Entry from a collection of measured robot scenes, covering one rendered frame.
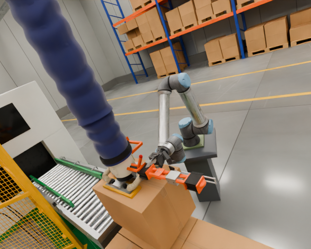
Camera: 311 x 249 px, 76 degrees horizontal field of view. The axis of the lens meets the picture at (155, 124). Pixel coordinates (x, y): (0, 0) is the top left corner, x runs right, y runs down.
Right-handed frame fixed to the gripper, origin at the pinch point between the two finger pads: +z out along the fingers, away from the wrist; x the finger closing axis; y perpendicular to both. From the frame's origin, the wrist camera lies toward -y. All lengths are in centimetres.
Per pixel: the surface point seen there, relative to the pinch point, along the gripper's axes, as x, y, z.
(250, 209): -120, -16, -79
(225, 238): -65, -28, -13
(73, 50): 79, 17, -2
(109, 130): 30.6, 18.2, 1.2
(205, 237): -65, -15, -7
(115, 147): 19.0, 18.1, 3.4
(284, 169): -120, -35, -147
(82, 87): 60, 17, 4
